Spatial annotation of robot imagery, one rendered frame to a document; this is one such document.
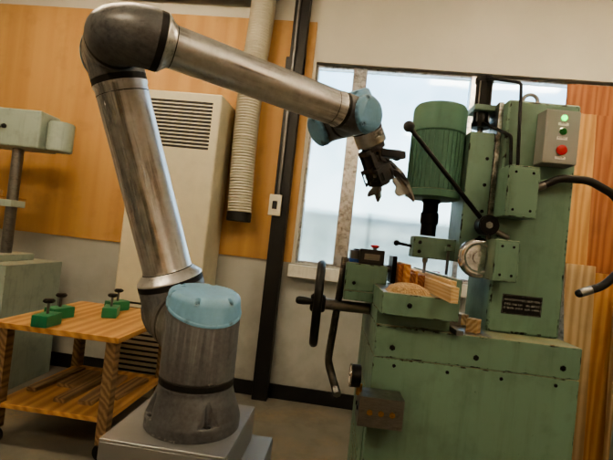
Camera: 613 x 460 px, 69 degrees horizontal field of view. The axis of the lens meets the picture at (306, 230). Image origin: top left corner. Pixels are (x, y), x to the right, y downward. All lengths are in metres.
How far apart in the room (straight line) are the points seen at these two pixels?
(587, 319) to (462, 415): 1.51
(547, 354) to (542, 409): 0.15
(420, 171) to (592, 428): 1.89
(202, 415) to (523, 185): 1.05
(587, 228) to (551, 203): 1.40
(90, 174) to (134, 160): 2.29
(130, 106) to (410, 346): 0.95
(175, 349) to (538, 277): 1.09
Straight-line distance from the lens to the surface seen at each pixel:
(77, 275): 3.33
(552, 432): 1.52
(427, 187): 1.46
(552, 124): 1.52
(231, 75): 0.98
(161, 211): 1.02
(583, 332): 2.80
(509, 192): 1.42
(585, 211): 2.95
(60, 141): 2.95
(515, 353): 1.42
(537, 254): 1.53
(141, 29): 0.94
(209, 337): 0.88
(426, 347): 1.34
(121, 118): 1.03
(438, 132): 1.50
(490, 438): 1.46
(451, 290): 1.18
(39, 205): 3.48
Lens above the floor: 1.02
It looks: 1 degrees up
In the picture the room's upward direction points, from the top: 6 degrees clockwise
